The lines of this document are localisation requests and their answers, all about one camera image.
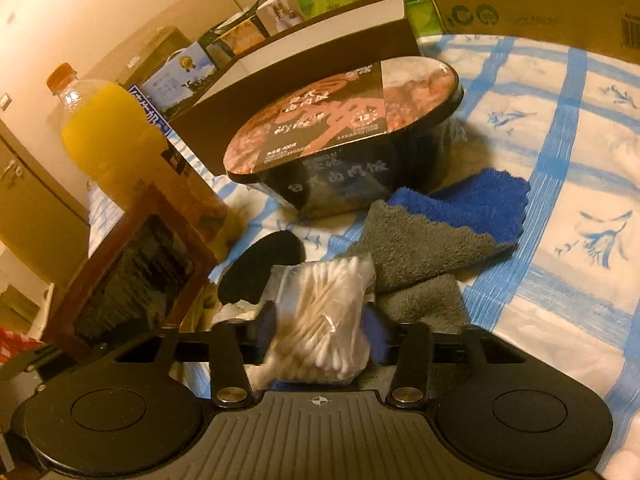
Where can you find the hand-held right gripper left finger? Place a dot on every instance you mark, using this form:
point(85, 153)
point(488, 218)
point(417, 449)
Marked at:
point(266, 332)

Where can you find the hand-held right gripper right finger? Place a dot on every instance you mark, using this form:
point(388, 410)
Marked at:
point(374, 335)

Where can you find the bag of cotton swabs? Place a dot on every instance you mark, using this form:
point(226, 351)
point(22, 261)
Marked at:
point(320, 310)

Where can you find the grey towel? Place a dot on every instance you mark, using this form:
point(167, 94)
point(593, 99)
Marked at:
point(415, 255)

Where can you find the black round pad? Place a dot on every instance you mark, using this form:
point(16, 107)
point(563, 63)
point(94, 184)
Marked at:
point(260, 265)

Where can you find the brown printed snack box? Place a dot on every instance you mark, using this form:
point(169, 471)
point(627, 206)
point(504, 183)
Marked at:
point(135, 270)

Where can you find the blue towel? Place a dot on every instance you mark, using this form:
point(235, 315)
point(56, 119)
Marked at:
point(480, 205)

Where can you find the black instant meal bowl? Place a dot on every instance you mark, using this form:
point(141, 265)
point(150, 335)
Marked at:
point(340, 150)

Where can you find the red checked cloth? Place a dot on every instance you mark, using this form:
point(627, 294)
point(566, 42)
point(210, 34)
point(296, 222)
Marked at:
point(12, 345)

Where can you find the blue printed picture box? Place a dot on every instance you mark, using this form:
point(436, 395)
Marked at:
point(147, 107)

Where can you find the orange juice bottle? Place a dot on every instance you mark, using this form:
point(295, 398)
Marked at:
point(110, 130)

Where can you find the wooden cabinet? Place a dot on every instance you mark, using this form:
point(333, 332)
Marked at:
point(35, 210)

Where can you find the blue checked tablecloth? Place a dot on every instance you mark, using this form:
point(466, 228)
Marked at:
point(575, 160)

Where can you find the blue milk carton box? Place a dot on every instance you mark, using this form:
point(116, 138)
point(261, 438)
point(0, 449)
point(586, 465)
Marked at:
point(185, 67)

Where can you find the brown open box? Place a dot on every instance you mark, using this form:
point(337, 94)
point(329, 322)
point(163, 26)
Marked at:
point(310, 55)

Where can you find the white photo box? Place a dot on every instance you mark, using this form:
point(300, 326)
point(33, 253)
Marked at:
point(280, 12)

